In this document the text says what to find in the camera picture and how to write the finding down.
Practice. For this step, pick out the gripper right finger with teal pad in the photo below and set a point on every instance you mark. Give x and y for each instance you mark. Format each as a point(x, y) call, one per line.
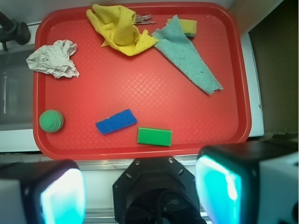
point(255, 182)

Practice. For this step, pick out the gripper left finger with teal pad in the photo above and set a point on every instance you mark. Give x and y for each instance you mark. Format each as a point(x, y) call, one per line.
point(45, 192)

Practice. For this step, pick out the crumpled white paper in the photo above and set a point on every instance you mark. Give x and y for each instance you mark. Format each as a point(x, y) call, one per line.
point(54, 59)

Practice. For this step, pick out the green golf ball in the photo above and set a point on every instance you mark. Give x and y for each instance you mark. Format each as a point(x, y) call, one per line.
point(51, 121)

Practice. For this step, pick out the green rectangular block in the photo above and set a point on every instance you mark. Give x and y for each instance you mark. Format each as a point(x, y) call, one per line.
point(152, 136)

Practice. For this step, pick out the blue sponge piece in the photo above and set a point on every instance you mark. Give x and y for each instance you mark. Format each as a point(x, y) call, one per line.
point(116, 122)

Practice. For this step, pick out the red plastic tray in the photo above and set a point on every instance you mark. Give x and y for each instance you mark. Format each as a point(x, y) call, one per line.
point(158, 94)

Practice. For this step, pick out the teal microfiber cloth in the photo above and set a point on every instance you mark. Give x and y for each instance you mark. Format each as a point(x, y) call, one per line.
point(180, 51)

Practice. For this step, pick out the black clamp knob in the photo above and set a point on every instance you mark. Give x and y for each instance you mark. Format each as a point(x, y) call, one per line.
point(12, 30)

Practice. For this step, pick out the yellow green sponge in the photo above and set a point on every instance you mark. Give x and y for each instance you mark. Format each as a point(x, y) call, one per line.
point(187, 27)

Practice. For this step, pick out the yellow microfiber cloth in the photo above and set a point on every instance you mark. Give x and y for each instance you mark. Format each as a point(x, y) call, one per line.
point(116, 24)

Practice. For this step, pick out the black octagonal mount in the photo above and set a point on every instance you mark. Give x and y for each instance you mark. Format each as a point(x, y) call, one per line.
point(156, 191)

